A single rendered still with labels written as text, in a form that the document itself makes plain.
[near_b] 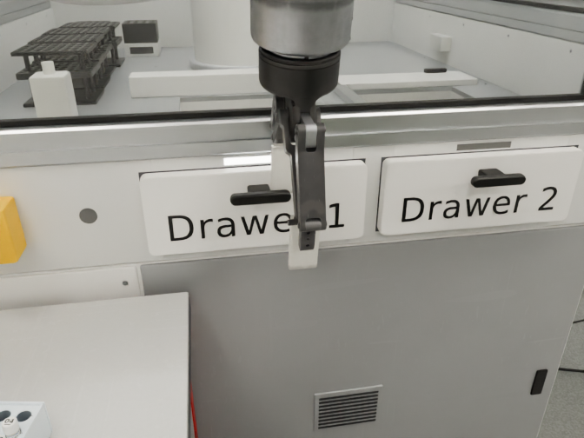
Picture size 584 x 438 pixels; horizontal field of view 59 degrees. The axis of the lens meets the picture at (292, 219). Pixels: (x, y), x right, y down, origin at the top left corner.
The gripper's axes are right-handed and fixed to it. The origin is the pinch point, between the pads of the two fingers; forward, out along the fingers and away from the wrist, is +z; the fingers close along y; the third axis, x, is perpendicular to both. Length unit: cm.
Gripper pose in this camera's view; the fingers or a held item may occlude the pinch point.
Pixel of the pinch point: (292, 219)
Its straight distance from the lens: 59.0
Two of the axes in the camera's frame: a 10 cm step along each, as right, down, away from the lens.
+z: -0.4, 7.8, 6.3
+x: -9.9, 0.8, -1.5
